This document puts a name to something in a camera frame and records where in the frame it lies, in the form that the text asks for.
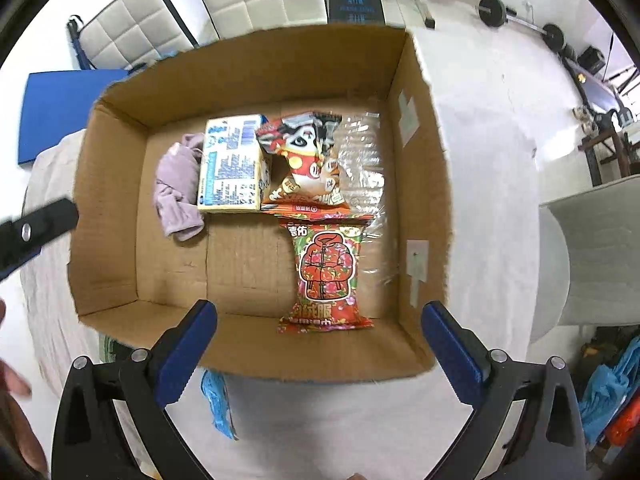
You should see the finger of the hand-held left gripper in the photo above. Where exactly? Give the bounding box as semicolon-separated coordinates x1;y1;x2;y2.
0;198;81;281

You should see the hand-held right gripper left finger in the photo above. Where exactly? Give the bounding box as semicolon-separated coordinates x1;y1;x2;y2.
50;299;219;480

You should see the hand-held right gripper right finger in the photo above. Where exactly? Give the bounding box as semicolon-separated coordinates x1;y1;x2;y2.
421;300;587;480

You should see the brown cardboard box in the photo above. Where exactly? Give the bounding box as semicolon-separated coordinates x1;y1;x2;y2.
67;25;457;384

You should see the person's left hand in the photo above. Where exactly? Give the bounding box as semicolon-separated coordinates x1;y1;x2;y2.
0;300;49;477

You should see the beige blanket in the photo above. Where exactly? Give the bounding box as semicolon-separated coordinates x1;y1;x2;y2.
22;129;117;397

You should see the blue plastic packet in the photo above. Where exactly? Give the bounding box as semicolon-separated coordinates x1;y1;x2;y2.
200;369;239;442

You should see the blue foam mat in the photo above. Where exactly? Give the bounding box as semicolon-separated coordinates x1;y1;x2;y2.
17;70;132;166

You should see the purple cloth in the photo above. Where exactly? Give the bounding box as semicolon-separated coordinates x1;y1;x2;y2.
152;133;206;242

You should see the red jacket print snack packet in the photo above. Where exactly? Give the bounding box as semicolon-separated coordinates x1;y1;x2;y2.
276;210;375;335

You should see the blue cloth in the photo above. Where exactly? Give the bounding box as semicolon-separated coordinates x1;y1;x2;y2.
579;336;640;448

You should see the white rolled mattress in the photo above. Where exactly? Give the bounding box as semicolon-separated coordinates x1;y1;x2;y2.
529;174;640;345

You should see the orange bag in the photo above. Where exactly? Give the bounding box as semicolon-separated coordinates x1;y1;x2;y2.
604;407;640;447

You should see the cream blue printed box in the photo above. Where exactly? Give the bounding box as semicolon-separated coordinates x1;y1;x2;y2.
196;114;273;212

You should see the clear plastic bag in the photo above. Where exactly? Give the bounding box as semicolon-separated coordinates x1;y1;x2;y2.
332;110;401;286

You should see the white quilted cushion dark edge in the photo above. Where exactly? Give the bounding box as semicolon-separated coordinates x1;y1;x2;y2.
67;0;201;72

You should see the panda print snack packet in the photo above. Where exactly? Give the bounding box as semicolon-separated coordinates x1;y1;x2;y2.
255;111;352;211

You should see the dark wooden stand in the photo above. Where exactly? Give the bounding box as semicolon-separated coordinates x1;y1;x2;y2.
575;122;638;187

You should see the black barbell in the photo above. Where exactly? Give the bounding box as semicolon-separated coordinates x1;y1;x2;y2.
477;0;567;52

